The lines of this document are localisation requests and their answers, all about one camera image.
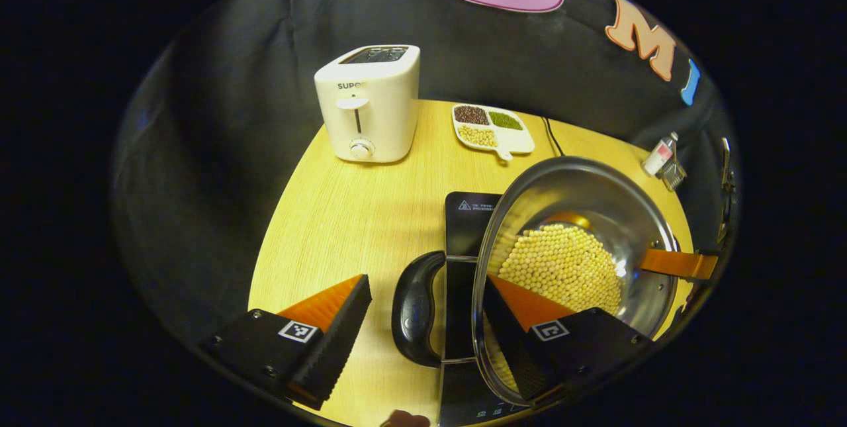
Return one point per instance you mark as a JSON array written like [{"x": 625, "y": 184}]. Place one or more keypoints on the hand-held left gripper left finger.
[{"x": 341, "y": 341}]

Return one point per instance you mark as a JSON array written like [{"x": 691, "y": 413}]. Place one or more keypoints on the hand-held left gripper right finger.
[{"x": 516, "y": 354}]

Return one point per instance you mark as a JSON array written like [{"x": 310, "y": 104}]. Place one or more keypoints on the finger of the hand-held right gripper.
[{"x": 675, "y": 263}]

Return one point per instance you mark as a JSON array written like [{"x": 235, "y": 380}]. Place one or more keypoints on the black induction cooktop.
[{"x": 466, "y": 228}]

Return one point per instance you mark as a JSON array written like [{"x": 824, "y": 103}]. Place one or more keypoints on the clear glass holder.
[{"x": 673, "y": 175}]

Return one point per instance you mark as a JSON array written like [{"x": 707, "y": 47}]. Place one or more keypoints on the clear plastic bottle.
[{"x": 658, "y": 155}]

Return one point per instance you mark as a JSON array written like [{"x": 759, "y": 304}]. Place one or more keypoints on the pile of yellow soybeans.
[{"x": 562, "y": 261}]

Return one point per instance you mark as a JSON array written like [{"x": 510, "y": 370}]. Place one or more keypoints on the white divided bean dish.
[{"x": 513, "y": 141}]

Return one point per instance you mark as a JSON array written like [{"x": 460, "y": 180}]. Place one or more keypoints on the white toaster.
[{"x": 370, "y": 116}]

